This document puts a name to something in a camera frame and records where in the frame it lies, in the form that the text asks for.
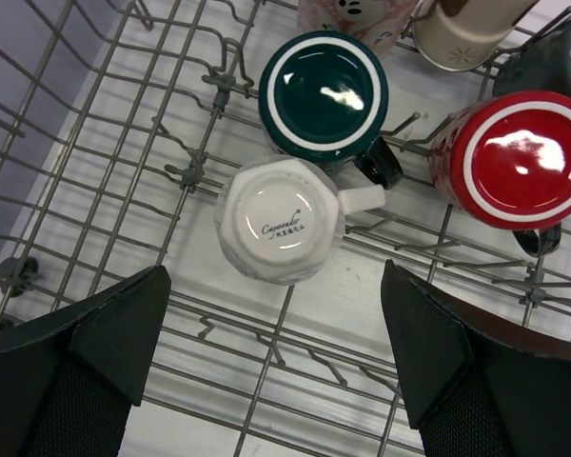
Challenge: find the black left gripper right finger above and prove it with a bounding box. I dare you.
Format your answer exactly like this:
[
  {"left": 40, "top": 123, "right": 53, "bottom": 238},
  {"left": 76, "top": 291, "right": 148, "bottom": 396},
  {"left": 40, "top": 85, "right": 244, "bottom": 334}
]
[{"left": 381, "top": 262, "right": 571, "bottom": 456}]

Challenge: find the grey wire dish rack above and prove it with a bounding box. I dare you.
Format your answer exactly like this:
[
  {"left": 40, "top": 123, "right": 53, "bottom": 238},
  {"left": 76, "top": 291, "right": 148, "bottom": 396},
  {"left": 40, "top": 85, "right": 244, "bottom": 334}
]
[{"left": 0, "top": 1, "right": 571, "bottom": 456}]

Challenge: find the white faceted mug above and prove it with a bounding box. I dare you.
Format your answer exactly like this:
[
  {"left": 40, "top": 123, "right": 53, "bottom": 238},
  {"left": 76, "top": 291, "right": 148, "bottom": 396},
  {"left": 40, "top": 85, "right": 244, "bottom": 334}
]
[{"left": 214, "top": 155, "right": 385, "bottom": 286}]

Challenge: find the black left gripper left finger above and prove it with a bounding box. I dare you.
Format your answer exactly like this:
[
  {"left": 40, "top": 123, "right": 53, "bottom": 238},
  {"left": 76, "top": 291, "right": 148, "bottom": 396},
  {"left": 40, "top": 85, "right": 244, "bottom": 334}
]
[{"left": 0, "top": 266, "right": 171, "bottom": 456}]

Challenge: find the cream ribbed cup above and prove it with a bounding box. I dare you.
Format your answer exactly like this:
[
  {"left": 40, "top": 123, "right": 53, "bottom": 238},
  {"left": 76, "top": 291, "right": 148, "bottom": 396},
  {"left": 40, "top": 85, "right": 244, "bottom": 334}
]
[{"left": 412, "top": 0, "right": 536, "bottom": 72}]

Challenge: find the dark green mug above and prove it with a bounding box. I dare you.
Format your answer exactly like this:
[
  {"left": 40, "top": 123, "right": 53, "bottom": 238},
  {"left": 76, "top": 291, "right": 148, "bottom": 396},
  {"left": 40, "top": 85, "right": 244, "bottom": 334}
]
[{"left": 258, "top": 31, "right": 404, "bottom": 189}]

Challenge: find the red mug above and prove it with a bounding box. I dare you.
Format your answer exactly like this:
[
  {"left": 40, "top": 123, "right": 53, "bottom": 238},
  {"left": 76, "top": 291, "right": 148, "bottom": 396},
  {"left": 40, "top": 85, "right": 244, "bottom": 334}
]
[{"left": 428, "top": 90, "right": 571, "bottom": 257}]

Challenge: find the pink patterned mug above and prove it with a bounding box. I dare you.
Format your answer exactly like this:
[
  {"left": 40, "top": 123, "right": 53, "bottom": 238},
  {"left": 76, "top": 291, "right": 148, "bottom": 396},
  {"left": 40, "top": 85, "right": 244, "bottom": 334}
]
[{"left": 297, "top": 0, "right": 418, "bottom": 54}]

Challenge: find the dark grey mug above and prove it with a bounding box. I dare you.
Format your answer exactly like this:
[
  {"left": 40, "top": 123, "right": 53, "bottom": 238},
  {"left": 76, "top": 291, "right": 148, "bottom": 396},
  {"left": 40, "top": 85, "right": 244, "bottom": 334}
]
[{"left": 492, "top": 17, "right": 571, "bottom": 98}]

